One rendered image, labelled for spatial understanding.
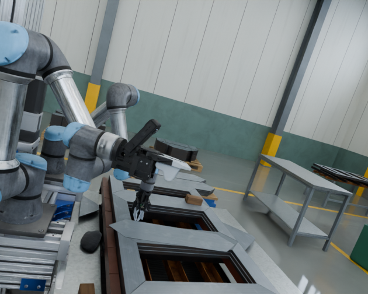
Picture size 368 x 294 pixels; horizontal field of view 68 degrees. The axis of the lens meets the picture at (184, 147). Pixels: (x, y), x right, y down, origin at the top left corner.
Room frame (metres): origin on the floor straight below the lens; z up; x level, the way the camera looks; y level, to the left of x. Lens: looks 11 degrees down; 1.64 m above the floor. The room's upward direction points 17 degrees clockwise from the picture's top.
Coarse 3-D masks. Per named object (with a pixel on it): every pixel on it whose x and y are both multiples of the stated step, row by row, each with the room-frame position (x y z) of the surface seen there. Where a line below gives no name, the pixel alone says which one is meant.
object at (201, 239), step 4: (196, 232) 1.52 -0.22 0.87; (200, 232) 1.53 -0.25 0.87; (196, 236) 1.47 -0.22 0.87; (200, 236) 1.48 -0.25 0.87; (204, 236) 1.50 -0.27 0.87; (196, 240) 1.42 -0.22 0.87; (200, 240) 1.44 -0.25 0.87; (204, 240) 1.45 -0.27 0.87; (208, 240) 1.46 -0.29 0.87; (200, 244) 1.39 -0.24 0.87; (204, 244) 1.41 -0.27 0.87; (208, 244) 1.42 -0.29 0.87; (204, 248) 1.36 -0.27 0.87; (208, 248) 1.37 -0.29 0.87; (212, 248) 1.39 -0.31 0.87
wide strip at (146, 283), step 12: (144, 288) 0.95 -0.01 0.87; (156, 288) 0.96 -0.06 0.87; (168, 288) 0.99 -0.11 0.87; (180, 288) 1.01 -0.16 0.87; (192, 288) 1.03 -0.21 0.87; (204, 288) 1.05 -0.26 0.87; (216, 288) 1.07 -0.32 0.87; (228, 288) 1.10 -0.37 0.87; (240, 288) 1.12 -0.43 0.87; (252, 288) 1.15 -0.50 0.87; (264, 288) 1.17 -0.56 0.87
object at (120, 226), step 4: (120, 220) 1.39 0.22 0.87; (124, 220) 1.40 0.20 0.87; (116, 224) 1.34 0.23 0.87; (120, 224) 1.35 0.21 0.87; (124, 224) 1.37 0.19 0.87; (116, 228) 1.30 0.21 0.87; (120, 228) 1.31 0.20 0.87; (124, 228) 1.33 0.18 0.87; (120, 232) 1.28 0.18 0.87; (124, 232) 1.29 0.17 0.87; (124, 236) 1.25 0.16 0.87
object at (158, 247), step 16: (160, 192) 2.06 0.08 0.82; (176, 192) 2.12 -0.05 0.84; (112, 208) 1.56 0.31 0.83; (160, 208) 1.73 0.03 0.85; (176, 208) 1.78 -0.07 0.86; (208, 224) 1.74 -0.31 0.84; (144, 240) 1.27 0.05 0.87; (192, 256) 1.34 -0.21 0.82; (208, 256) 1.37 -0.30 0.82; (224, 256) 1.41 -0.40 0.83; (240, 272) 1.30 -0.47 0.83
